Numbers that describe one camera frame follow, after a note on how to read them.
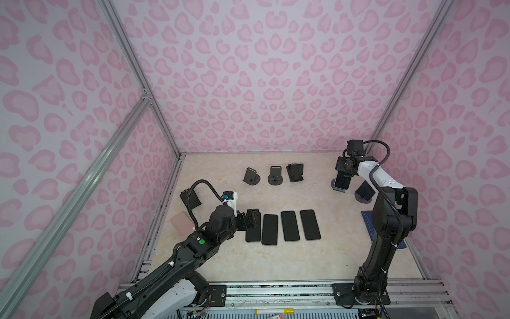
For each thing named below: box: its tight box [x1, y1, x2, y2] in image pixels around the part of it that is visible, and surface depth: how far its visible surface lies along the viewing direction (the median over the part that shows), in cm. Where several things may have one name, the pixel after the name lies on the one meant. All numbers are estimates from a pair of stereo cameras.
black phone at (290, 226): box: [280, 210, 301, 242], surface depth 93 cm
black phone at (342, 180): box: [334, 170, 352, 190], surface depth 100 cm
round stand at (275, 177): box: [267, 165, 283, 186], surface depth 106 cm
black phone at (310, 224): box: [300, 209, 322, 240], surface depth 92 cm
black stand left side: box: [179, 188, 202, 210], surface depth 99 cm
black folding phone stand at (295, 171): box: [286, 163, 305, 183], surface depth 108 cm
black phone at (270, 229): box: [261, 213, 279, 246], surface depth 92 cm
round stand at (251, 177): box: [242, 167, 261, 186], surface depth 106 cm
